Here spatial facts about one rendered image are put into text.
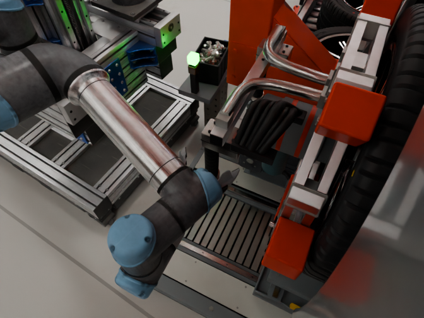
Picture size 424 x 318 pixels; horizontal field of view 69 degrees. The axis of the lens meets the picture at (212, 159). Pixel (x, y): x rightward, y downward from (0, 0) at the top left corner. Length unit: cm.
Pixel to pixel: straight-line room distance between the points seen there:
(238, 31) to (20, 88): 83
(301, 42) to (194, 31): 159
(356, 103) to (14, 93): 58
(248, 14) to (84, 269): 130
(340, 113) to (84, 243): 141
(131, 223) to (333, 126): 34
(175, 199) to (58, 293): 117
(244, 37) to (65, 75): 77
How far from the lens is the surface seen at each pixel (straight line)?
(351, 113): 49
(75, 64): 68
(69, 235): 172
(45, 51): 70
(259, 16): 121
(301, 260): 63
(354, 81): 58
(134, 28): 143
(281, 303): 135
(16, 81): 68
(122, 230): 52
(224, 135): 63
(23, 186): 198
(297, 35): 126
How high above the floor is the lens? 147
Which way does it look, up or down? 55 degrees down
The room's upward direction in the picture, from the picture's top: straight up
